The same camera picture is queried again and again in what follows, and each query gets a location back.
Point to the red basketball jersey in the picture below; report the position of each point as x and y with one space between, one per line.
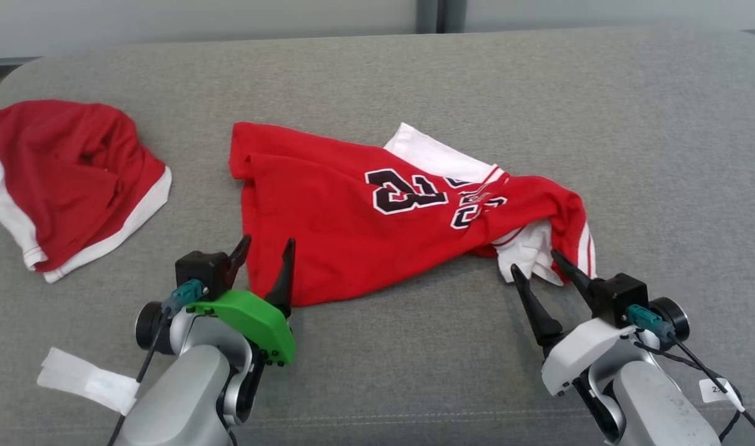
327 235

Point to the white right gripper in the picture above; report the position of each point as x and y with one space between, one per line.
578 353

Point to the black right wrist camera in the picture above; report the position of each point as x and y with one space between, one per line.
622 297

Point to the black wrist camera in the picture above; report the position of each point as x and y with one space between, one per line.
622 297
200 269

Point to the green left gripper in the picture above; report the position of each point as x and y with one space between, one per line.
259 322

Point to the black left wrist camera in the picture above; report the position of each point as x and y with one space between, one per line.
200 269

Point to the red shorts with white trim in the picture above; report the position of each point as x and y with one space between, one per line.
67 186

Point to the grey fabric sofa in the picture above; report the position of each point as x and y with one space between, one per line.
414 80

